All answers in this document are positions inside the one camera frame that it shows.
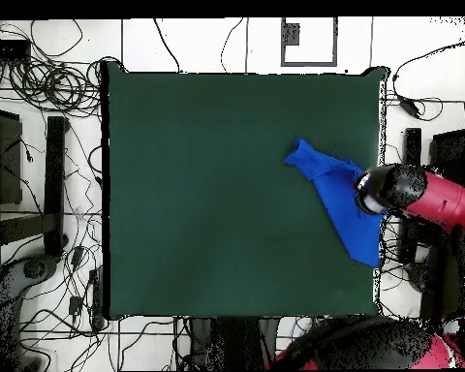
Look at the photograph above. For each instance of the small black power adapter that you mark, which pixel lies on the small black power adapter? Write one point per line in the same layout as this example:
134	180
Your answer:
75	305

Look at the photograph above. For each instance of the black power strip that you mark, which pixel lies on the black power strip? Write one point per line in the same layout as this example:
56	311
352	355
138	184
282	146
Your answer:
7	50
97	298

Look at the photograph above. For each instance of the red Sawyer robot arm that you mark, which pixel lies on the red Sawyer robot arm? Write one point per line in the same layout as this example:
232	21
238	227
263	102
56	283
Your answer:
441	197

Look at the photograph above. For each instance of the blue shirt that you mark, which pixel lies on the blue shirt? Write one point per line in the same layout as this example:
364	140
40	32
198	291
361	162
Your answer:
341	193

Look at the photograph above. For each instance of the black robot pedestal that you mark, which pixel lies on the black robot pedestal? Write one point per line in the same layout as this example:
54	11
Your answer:
232	345

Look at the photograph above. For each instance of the grey square frame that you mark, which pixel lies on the grey square frame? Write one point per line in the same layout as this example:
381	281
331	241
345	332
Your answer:
310	63

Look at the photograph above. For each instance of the black office chair base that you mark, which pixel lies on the black office chair base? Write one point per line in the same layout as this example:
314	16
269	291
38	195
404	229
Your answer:
418	277
33	268

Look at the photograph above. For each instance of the dark green table cloth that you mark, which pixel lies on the dark green table cloth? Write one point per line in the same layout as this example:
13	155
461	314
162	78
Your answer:
159	155

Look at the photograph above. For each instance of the dark box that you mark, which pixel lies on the dark box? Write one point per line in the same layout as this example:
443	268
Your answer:
449	149
7	162

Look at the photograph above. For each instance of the small grey square plate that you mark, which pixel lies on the small grey square plate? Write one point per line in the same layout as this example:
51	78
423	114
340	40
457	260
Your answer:
292	34

